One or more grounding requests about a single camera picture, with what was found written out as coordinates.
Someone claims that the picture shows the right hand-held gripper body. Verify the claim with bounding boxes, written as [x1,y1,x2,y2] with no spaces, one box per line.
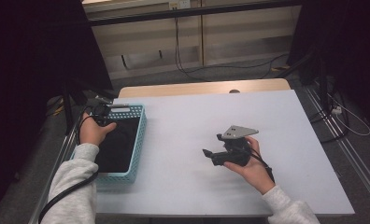
[211,124,260,167]

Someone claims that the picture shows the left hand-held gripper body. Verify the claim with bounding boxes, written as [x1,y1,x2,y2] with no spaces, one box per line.
[87,97,112,127]

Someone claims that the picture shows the black shorts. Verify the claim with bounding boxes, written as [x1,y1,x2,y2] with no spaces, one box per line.
[93,116,141,174]

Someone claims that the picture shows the light blue plastic basket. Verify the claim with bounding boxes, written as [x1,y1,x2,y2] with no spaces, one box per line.
[68,104,148,189]

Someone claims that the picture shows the person's left hand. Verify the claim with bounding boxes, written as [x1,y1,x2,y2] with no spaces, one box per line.
[79,112,118,147]

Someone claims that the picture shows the person's right hand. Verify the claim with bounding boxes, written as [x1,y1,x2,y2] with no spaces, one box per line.
[223,135,276,195]

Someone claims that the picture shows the black stand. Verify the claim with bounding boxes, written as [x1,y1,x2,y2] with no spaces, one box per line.
[275,49,331,108]
[61,78,119,136]

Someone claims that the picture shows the wooden table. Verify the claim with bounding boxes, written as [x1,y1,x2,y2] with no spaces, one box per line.
[117,77,292,99]

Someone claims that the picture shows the wide black curtain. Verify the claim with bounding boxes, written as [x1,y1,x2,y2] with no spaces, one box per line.
[0,0,114,216]

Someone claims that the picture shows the beige wooden cabinet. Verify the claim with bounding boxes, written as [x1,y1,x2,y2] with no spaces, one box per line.
[81,0,303,80]

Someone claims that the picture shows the black horizontal bar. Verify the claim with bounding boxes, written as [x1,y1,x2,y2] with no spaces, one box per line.
[88,0,303,27]

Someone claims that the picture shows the narrow black curtain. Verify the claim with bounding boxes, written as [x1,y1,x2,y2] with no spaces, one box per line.
[287,0,370,132]

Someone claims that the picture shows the right hand-held gripper cable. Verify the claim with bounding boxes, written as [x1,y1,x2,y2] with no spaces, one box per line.
[249,148,276,184]

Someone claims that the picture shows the hand-held gripper cable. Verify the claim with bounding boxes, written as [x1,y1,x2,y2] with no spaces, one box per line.
[249,148,276,184]
[37,106,100,224]

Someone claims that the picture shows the yellow cable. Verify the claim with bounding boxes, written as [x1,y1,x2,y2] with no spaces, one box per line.
[50,97,65,117]

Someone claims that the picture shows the metal floor rail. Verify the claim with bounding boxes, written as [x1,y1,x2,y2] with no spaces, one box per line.
[304,83,370,213]
[28,124,79,224]

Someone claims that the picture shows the left hand-held gripper cable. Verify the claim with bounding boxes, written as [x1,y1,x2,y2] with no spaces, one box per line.
[37,106,100,224]

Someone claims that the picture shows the black wall cable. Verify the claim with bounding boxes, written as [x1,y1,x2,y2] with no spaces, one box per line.
[173,16,290,82]

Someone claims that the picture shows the black floor cables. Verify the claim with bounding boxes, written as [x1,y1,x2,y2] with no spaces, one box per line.
[308,90,350,145]

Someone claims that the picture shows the white floor cable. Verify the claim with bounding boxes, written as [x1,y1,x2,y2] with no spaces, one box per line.
[327,92,370,137]

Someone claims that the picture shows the white wall socket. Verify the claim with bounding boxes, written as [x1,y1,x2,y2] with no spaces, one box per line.
[168,0,191,9]

